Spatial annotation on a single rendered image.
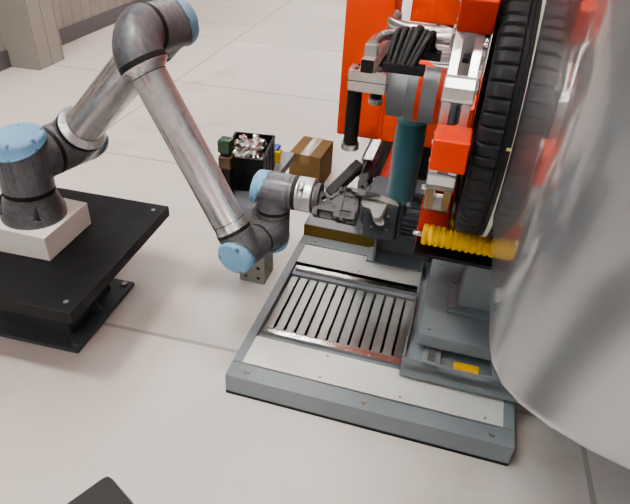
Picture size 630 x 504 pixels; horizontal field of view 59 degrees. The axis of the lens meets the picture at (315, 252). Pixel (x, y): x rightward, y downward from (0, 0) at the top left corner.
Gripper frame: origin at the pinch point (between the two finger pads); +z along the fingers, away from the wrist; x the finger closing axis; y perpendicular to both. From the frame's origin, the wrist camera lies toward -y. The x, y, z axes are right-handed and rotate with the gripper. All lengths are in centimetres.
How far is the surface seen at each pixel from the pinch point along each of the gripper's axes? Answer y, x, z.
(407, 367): 39, -32, 12
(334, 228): -7, -80, -27
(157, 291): 34, -58, -82
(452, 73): -21.6, 27.3, 8.0
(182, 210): -5, -97, -100
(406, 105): -23.9, 4.5, -1.8
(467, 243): 4.1, -12.2, 20.1
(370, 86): -20.5, 18.7, -9.5
